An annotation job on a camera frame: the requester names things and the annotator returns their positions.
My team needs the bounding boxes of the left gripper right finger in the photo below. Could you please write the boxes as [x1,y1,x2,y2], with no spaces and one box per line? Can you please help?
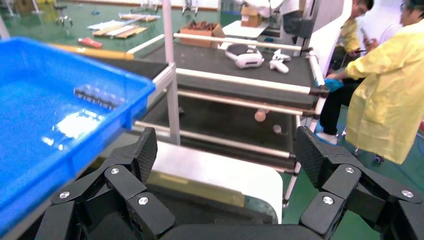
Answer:
[294,125,424,240]

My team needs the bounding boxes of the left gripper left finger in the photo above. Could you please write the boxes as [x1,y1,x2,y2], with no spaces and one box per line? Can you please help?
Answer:
[34,127,176,240]

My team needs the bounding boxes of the ribbed silver metal part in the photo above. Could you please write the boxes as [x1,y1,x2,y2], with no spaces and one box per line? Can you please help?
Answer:
[73,84,125,110]

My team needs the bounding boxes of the white base board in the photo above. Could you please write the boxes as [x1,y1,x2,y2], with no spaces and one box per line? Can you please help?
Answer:
[150,141,284,224]

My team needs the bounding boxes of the person in yellow coat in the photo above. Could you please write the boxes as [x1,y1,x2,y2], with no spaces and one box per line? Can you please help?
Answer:
[342,0,424,166]

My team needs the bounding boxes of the blue cloth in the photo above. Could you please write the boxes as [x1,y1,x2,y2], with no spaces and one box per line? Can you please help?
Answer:
[322,78,345,93]

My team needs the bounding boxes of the pink round object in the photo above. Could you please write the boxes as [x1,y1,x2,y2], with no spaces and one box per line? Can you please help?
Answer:
[254,109,270,123]

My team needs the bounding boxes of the blue plastic bin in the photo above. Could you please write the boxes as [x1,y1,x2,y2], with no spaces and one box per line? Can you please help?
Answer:
[0,36,157,233]

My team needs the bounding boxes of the white VR controller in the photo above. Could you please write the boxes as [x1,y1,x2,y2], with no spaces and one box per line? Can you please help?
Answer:
[271,49,292,63]
[268,59,290,74]

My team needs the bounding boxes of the long wooden edge strip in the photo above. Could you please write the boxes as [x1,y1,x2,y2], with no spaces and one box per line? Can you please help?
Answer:
[49,43,135,61]

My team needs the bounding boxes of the person in yellow shirt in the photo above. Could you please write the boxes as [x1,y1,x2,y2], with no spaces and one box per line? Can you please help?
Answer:
[314,0,377,146]

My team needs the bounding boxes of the red floor object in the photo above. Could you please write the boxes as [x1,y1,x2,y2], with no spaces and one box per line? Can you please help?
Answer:
[77,37,104,50]

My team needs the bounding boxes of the white upright panel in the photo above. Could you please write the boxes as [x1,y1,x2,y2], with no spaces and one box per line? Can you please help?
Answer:
[308,0,353,67]

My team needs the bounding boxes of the tube cart with black shelves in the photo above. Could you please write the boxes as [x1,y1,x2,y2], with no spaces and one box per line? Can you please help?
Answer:
[127,31,330,206]

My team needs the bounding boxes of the white VR headset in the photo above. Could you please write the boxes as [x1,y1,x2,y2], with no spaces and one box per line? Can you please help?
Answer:
[225,43,265,70]

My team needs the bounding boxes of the wooden boards on floor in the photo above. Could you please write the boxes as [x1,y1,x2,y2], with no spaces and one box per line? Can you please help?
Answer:
[86,19,149,40]

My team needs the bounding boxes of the black chair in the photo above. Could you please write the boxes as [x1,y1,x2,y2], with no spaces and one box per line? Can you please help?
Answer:
[283,9,312,39]

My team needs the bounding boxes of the cardboard box with contents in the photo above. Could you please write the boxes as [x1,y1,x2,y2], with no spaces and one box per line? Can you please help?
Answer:
[179,20,227,49]

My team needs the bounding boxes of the wooden pallet pieces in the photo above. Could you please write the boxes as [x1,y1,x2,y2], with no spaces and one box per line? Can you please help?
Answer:
[118,12,162,23]

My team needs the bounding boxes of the white table with box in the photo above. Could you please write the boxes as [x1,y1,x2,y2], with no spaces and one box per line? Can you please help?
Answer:
[222,20,279,40]

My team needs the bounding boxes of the small closed cardboard box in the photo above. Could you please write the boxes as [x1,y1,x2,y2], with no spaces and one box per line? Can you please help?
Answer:
[240,5,264,28]

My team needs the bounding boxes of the white tube guard rail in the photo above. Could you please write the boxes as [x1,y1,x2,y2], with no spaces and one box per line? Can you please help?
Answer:
[161,0,181,147]

